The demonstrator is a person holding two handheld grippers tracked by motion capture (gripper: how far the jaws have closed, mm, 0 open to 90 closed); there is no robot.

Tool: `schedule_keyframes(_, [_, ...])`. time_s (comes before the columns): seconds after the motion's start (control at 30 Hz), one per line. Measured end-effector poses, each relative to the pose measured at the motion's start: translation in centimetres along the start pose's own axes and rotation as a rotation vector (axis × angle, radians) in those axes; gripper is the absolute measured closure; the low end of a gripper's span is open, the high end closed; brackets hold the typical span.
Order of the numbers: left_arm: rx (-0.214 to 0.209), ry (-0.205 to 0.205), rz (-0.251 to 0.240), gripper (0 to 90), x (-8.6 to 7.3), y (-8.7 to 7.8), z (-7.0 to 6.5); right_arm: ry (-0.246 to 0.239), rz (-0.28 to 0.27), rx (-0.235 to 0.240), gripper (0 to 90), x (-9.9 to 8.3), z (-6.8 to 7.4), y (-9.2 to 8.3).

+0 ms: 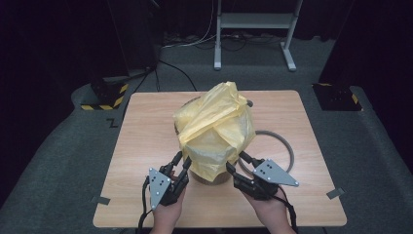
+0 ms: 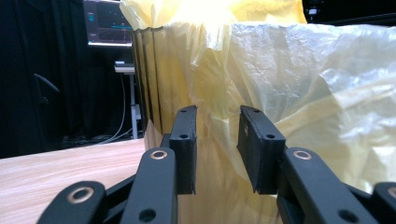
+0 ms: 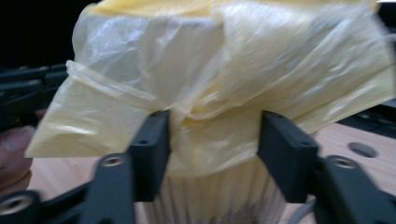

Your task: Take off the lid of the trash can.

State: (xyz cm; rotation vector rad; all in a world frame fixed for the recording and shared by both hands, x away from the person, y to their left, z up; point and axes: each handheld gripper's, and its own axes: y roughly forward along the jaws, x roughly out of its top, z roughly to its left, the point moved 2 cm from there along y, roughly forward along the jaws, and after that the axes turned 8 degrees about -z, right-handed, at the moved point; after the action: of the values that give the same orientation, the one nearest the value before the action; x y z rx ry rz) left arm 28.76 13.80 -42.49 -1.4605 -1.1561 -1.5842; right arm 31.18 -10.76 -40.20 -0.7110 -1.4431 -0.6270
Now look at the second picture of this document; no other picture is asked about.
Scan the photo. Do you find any white floor cable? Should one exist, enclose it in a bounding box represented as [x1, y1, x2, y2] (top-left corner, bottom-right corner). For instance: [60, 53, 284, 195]
[94, 74, 135, 147]

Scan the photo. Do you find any white metal stand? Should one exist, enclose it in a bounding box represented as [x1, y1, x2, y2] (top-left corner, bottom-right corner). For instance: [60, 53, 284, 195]
[114, 60, 143, 140]

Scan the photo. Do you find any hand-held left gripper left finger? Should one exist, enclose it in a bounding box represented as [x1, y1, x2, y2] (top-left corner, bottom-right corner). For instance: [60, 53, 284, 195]
[168, 105, 199, 196]

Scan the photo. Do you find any translucent brown ribbed trash bin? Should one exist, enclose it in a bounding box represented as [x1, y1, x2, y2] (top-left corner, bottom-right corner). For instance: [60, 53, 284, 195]
[130, 23, 281, 224]

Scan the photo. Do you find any computer monitor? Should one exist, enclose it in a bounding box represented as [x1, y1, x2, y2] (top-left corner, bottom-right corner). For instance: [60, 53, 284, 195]
[82, 0, 134, 48]

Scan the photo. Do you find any yellow plastic trash bag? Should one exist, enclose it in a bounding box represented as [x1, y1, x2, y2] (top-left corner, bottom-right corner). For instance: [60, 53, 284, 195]
[120, 0, 396, 224]

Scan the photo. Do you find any black curtain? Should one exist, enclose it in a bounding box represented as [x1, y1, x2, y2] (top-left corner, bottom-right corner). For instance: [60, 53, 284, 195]
[0, 0, 139, 160]

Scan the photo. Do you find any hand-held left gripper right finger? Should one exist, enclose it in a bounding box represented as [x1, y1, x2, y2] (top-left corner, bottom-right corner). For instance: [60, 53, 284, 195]
[236, 105, 287, 195]

